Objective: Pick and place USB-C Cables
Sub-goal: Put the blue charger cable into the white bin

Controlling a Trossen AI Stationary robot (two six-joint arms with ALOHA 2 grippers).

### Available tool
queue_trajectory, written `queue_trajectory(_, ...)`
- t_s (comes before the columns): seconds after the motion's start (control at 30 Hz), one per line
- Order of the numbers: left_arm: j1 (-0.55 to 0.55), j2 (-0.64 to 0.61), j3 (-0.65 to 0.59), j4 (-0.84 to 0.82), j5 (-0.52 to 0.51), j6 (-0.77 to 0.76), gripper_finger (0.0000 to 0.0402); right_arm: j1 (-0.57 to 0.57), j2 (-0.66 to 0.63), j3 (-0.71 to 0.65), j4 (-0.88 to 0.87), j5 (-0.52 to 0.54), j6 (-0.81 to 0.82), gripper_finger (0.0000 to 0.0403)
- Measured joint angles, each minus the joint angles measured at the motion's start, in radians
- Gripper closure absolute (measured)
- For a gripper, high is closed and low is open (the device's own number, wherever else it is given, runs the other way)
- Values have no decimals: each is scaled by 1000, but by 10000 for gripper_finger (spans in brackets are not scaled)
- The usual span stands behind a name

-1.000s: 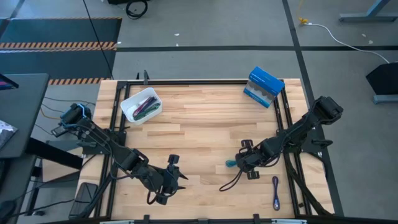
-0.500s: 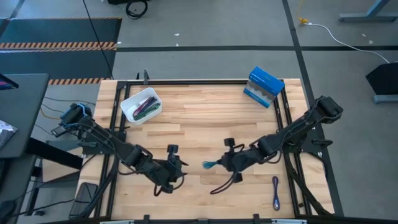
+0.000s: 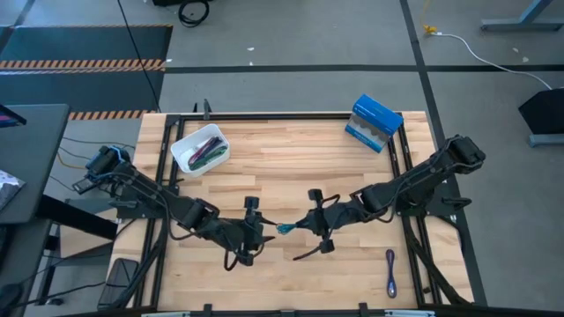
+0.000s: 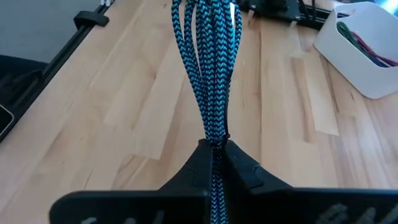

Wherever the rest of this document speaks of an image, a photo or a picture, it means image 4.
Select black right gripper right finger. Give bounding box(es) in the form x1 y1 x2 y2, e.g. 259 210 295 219
222 139 398 224

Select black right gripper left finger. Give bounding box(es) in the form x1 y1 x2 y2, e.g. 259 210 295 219
49 138 214 224

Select teal braided USB-C cable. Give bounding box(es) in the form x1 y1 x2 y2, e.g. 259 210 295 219
170 0 244 224

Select purple braided USB-C cable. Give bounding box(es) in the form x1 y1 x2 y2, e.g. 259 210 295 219
366 52 392 69

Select red braided USB-C cable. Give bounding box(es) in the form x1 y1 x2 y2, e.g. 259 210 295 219
351 30 398 68

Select green braided USB-C cable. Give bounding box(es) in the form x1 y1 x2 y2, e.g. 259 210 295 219
336 21 379 65

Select white plastic bin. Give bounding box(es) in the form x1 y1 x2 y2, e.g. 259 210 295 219
312 1 398 101

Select dark tablet with silver edge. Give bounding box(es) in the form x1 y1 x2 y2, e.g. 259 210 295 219
0 103 15 136

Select black clamp bracket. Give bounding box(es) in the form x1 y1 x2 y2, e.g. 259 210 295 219
73 10 110 30

